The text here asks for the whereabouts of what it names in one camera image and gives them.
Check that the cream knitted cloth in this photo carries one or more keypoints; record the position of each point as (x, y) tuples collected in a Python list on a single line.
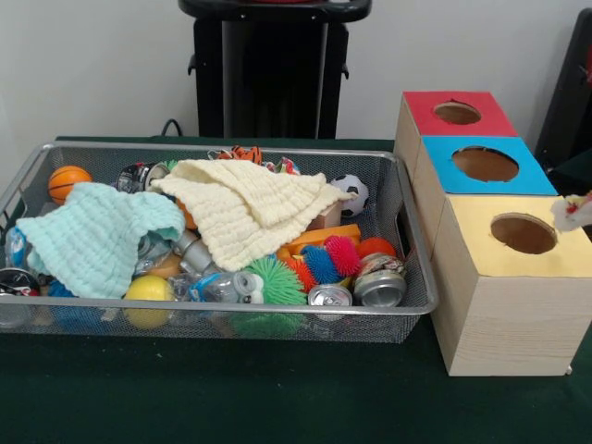
[(250, 208)]

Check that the colourful patterned white cloth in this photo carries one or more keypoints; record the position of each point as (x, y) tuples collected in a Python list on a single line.
[(571, 213)]

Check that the silver mesh bin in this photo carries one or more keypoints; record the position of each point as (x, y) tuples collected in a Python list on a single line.
[(393, 203)]

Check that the wooden box with three holes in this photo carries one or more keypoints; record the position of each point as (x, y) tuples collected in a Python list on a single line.
[(509, 324)]

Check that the orange toy block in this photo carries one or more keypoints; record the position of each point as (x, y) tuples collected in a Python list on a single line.
[(333, 233)]

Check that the pink blue red spiky toy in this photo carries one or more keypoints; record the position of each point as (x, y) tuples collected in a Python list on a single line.
[(324, 261)]

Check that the small soccer ball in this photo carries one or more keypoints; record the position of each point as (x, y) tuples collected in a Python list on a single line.
[(351, 194)]

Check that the green spiky ball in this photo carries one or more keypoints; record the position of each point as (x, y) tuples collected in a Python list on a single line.
[(273, 282)]

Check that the red ball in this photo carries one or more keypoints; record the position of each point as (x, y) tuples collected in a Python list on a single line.
[(377, 247)]

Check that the crushed silver can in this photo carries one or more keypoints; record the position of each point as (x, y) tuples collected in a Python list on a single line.
[(379, 282)]

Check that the yellow ball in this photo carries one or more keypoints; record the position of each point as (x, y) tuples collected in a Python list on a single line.
[(150, 291)]

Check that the dark green tablecloth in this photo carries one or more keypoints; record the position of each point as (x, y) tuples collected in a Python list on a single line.
[(231, 393)]

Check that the mint knitted cloth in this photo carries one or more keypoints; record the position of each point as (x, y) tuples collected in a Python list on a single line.
[(92, 236)]

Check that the small orange basketball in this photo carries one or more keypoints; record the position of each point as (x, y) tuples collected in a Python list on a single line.
[(67, 182)]

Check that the dark green side table cloth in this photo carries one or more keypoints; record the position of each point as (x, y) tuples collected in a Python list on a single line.
[(573, 171)]

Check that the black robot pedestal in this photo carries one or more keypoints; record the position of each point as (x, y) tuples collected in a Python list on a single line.
[(277, 78)]

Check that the black frame stand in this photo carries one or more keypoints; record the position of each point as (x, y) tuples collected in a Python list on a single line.
[(569, 92)]

